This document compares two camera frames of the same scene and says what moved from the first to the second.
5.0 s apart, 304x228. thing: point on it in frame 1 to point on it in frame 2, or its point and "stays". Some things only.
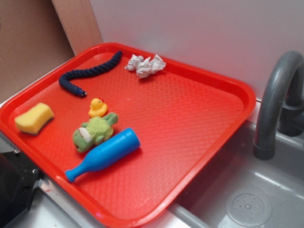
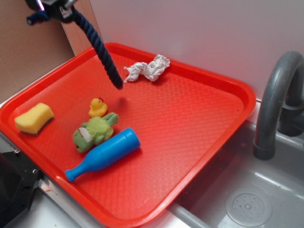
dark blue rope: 64,77 to 113,73
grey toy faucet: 281,103 stays
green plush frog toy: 96,131 stays
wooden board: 78,19 stays
